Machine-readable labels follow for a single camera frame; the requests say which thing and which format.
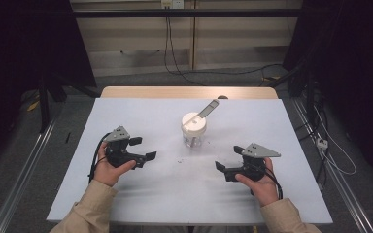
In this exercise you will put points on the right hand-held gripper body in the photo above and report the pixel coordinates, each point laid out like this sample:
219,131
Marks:
251,168

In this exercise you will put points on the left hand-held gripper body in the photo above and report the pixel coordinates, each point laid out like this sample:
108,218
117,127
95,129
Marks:
121,155

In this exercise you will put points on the white jar with flip lid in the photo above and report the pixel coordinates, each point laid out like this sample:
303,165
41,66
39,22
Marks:
193,127

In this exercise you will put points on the person's left hand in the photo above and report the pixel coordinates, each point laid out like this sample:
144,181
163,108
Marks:
108,173

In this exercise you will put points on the person's right hand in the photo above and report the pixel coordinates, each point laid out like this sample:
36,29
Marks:
262,189

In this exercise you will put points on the dark round table grommet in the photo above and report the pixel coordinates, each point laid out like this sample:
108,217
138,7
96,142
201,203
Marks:
222,96

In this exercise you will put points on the wooden table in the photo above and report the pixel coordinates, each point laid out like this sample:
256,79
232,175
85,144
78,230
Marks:
162,92

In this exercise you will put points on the white power strip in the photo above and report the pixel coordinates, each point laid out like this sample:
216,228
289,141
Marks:
322,143

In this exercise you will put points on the black metal stand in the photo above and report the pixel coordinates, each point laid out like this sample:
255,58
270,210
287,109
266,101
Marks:
310,93
44,106

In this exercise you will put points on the black horizontal metal bar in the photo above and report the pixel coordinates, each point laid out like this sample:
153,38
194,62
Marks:
187,13

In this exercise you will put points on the dark curtain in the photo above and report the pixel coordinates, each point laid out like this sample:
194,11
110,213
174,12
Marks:
29,42
353,64

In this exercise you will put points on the aluminium floor rail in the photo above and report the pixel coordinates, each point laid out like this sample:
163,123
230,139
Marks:
340,181
22,173

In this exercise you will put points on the white wall power outlet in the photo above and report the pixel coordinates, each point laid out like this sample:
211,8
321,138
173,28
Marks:
172,3

